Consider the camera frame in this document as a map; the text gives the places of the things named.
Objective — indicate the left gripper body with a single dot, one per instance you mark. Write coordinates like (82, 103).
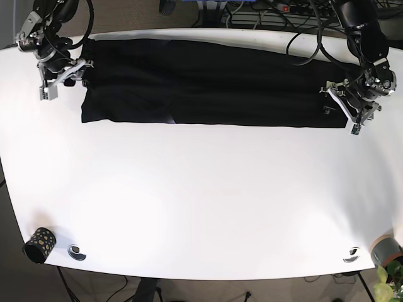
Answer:
(356, 96)

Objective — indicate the grey tape roll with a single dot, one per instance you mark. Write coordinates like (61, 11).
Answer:
(385, 250)

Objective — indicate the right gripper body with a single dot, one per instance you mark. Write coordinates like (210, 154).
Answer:
(59, 68)

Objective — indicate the left table cable grommet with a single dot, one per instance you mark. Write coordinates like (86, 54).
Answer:
(75, 253)

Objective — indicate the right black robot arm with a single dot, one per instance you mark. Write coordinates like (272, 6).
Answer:
(38, 35)

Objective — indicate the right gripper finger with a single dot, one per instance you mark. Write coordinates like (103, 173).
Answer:
(83, 78)

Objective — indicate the green potted plant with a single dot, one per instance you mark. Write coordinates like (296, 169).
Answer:
(389, 285)

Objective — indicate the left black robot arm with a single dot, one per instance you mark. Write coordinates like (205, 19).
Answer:
(365, 40)

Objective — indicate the table cable grommet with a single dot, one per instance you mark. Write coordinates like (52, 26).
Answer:
(75, 253)
(352, 255)

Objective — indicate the right table cable grommet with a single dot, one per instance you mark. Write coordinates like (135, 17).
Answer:
(352, 255)

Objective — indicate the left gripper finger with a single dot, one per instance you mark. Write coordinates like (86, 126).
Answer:
(330, 108)

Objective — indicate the black gold-dotted cup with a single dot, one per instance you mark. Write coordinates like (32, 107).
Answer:
(40, 245)

